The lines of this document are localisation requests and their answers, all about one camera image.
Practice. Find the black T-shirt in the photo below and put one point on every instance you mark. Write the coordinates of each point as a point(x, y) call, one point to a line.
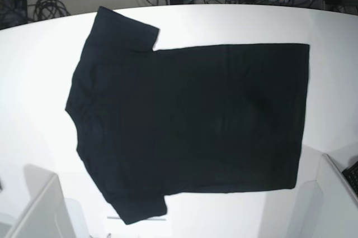
point(205, 119)

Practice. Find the black keyboard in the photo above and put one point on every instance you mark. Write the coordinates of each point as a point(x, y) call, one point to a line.
point(351, 175)

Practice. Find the white right partition panel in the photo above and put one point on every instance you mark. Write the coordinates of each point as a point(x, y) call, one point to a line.
point(326, 206)

